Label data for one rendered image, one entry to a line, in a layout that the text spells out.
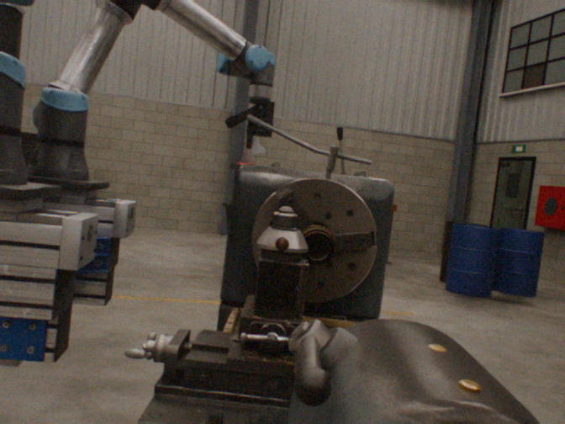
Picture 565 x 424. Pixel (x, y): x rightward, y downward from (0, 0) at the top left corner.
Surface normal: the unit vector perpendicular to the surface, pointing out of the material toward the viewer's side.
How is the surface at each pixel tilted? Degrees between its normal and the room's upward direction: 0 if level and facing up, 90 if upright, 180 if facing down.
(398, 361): 17
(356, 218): 90
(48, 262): 90
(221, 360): 0
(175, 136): 90
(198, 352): 0
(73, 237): 90
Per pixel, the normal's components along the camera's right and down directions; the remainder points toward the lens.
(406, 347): -0.07, -1.00
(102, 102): 0.23, 0.08
